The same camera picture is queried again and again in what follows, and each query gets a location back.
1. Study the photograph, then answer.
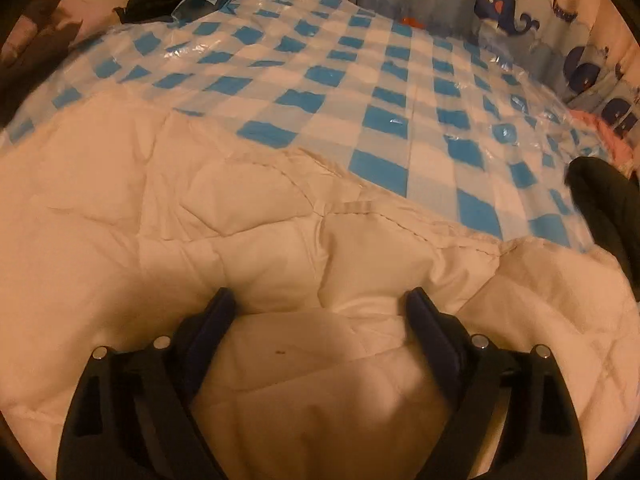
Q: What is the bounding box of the whale print curtain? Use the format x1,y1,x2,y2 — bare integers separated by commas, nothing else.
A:
349,0,639,143

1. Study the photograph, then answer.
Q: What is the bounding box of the blue checkered plastic bed cover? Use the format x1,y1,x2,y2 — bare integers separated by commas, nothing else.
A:
1,0,604,252

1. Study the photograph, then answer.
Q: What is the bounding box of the dark green puffer jacket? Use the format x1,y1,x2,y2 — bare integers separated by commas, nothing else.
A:
565,156,639,301

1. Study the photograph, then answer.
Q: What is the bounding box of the pink and brown folded quilt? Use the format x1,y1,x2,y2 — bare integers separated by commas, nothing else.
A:
1,0,82,127

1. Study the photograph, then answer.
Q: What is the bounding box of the pink crumpled garment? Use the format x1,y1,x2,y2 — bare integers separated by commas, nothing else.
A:
570,110,634,177

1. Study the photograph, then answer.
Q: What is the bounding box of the white quilted puffer jacket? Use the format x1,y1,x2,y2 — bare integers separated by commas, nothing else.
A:
1,92,639,479

